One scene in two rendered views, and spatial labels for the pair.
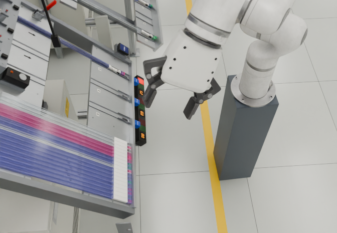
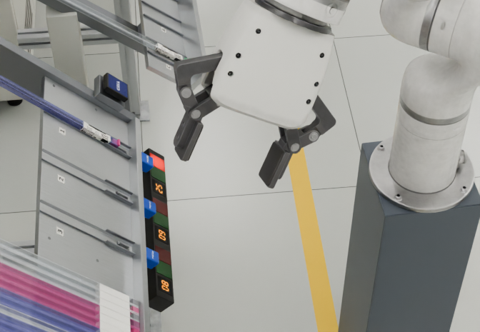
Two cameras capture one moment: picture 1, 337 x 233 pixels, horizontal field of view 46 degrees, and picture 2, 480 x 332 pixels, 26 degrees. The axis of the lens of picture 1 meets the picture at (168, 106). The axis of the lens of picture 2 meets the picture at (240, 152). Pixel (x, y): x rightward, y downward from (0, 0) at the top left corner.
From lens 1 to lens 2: 0.23 m
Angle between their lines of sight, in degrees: 7
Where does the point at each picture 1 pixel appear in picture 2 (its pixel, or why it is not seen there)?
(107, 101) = (81, 205)
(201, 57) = (293, 52)
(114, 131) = (98, 270)
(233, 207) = not seen: outside the picture
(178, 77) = (246, 94)
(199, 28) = not seen: outside the picture
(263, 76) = (441, 138)
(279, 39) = (469, 48)
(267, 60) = (446, 97)
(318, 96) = not seen: outside the picture
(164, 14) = (208, 21)
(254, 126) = (430, 263)
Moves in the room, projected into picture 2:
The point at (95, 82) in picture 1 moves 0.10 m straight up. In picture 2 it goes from (53, 161) to (44, 118)
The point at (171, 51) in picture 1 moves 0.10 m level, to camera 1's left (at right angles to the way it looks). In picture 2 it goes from (231, 41) to (120, 43)
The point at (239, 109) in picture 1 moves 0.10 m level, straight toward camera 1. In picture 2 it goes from (391, 220) to (381, 264)
